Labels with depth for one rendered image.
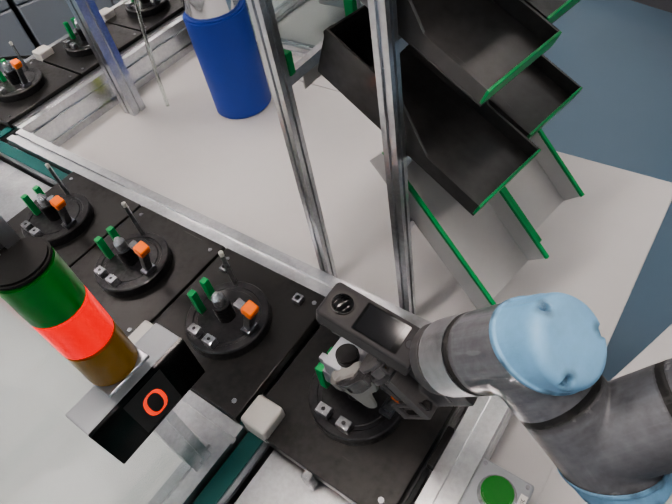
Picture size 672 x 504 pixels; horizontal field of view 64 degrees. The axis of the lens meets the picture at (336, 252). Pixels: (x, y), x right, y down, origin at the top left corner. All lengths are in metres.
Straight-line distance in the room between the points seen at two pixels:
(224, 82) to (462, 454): 1.06
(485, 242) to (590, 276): 0.28
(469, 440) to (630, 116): 2.33
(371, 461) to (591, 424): 0.37
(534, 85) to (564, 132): 1.92
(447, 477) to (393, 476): 0.07
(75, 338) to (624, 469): 0.44
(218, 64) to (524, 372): 1.17
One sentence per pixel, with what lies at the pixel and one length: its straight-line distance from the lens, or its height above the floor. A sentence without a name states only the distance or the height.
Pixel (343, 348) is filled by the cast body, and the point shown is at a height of 1.10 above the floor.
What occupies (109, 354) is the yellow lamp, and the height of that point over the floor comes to 1.30.
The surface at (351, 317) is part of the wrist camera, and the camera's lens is 0.56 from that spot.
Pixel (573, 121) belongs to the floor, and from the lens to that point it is 2.86.
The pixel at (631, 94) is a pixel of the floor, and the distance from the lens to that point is 3.08.
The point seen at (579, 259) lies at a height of 0.86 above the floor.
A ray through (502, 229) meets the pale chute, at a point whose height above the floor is 1.04.
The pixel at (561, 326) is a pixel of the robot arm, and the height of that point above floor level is 1.34.
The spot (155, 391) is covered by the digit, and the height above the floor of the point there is 1.21.
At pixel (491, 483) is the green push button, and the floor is 0.97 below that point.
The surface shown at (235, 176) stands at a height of 0.86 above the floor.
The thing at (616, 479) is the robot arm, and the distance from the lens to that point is 0.49.
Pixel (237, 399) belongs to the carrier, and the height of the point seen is 0.97.
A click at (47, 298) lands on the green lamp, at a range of 0.46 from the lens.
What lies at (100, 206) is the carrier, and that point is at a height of 0.97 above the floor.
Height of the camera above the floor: 1.69
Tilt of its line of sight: 49 degrees down
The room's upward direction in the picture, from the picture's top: 13 degrees counter-clockwise
